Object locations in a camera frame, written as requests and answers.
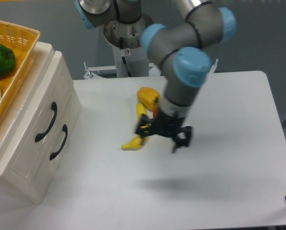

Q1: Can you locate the yellow bell pepper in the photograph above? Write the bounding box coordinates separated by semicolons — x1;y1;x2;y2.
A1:
137;87;161;112

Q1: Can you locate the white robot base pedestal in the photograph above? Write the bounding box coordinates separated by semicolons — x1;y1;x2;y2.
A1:
103;13;155;78

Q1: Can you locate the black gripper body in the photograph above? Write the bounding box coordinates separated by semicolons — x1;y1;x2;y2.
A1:
156;109;185;138

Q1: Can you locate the yellow banana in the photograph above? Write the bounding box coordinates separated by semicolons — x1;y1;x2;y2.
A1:
121;102;148;150

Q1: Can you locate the black drawer handle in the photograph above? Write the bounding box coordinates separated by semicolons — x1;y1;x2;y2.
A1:
49;124;69;161
34;101;57;143

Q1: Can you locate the white drawer cabinet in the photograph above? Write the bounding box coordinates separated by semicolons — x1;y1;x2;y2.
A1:
0;42;81;204

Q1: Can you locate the black top drawer handle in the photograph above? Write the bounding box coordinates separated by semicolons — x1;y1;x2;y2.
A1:
34;101;57;143

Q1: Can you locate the black cable on pedestal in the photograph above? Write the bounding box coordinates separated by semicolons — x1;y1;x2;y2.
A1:
119;37;133;78

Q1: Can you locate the white top drawer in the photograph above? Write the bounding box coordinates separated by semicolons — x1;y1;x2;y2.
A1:
0;51;74;177

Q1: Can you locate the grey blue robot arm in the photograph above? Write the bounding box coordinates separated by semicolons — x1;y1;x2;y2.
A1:
75;0;237;150

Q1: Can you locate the green bell pepper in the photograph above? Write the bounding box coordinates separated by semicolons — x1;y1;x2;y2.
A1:
0;44;15;76

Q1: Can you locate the red bell pepper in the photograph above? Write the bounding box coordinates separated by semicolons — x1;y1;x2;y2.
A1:
152;109;158;118

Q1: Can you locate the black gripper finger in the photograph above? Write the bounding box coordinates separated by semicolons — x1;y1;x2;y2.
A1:
135;115;160;138
171;126;193;154

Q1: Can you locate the black lower drawer handle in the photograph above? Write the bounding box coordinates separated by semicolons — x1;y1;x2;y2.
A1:
49;124;69;161

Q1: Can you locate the yellow woven basket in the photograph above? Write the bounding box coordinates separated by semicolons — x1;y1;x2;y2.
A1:
0;20;40;120

